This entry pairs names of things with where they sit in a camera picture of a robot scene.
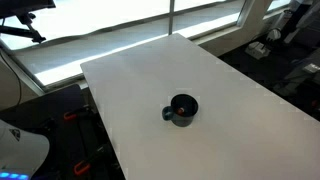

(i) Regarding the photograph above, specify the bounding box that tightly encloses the dark teal enamel mug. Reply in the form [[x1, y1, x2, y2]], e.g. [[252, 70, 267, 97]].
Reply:
[[161, 93, 200, 128]]

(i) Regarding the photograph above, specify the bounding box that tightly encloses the grey window mullion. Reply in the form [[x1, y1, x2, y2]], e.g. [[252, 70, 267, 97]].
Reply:
[[168, 0, 176, 36]]

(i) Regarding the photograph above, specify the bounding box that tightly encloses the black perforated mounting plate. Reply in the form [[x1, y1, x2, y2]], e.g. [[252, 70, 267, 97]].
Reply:
[[0, 83, 128, 180]]

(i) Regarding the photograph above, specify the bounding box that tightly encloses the white box device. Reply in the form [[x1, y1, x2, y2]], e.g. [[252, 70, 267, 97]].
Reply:
[[245, 40, 272, 60]]

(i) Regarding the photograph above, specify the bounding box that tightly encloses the grey chair base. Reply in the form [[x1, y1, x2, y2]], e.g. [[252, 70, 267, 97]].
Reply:
[[274, 49, 320, 98]]

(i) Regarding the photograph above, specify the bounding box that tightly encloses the orange handled black clamp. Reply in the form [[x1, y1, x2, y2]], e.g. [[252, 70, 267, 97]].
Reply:
[[73, 145, 112, 177], [63, 106, 92, 122]]

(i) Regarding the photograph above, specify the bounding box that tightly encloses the thin black wall cable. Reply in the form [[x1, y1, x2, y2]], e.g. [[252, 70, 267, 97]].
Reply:
[[0, 49, 23, 108]]

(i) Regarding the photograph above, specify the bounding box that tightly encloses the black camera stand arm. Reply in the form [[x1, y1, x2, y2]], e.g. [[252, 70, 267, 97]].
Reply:
[[0, 0, 57, 44]]

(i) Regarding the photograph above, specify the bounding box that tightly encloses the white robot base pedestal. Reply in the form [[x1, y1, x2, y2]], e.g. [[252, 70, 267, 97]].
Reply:
[[0, 119, 51, 180]]

